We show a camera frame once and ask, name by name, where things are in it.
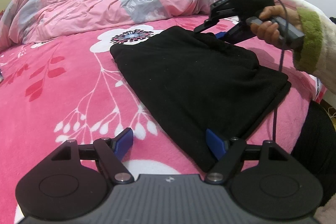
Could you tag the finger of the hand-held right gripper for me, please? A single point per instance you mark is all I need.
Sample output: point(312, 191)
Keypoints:
point(236, 33)
point(207, 25)

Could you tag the person's black pants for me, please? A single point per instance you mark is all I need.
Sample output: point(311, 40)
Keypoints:
point(315, 148)

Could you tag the pink floral bed blanket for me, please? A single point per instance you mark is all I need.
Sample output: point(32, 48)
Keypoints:
point(65, 108)

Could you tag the person's right hand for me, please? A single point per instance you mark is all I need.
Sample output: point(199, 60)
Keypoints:
point(286, 14)

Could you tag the black printed t-shirt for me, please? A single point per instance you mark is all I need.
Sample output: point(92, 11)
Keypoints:
point(197, 82)

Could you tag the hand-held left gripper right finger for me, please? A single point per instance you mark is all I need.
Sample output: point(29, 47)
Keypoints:
point(216, 145)

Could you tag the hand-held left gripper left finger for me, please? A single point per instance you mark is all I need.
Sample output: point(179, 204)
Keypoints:
point(124, 144)

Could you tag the person's right forearm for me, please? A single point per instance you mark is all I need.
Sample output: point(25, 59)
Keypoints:
point(309, 37)

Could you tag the white green fleece robe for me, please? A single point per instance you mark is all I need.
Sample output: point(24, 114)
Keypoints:
point(326, 213)

